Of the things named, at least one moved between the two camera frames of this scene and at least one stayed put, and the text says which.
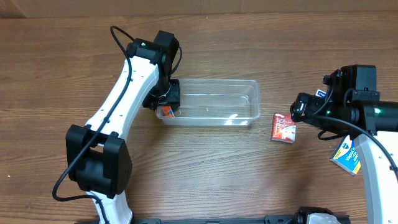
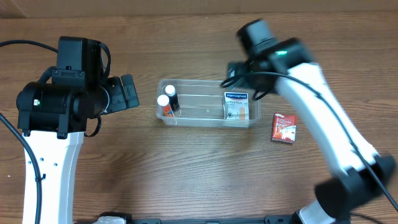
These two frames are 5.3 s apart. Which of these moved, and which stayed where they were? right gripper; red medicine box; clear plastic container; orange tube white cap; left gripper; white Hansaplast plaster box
Moved: left gripper; white Hansaplast plaster box; right gripper
Stayed: red medicine box; clear plastic container; orange tube white cap
